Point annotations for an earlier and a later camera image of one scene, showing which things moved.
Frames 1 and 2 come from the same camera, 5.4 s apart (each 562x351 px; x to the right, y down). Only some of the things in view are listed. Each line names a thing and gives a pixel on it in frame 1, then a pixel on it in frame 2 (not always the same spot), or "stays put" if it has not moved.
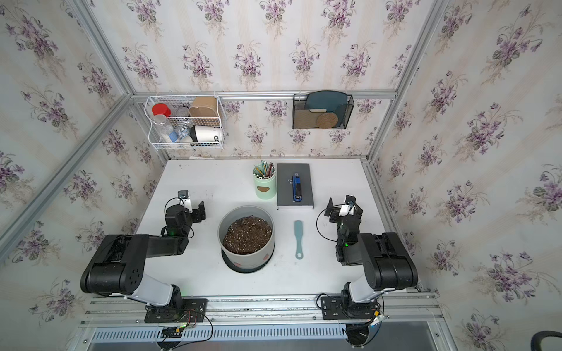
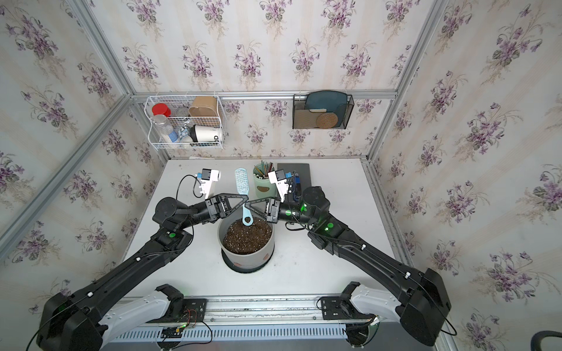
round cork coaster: (326, 121) stays put
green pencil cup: (264, 180) stays put
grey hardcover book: (285, 186) stays put
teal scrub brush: (298, 232) -> (241, 178)
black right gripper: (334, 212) -> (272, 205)
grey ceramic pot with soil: (246, 235) stays put
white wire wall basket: (178, 121) stays put
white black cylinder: (205, 134) stays put
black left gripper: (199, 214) -> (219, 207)
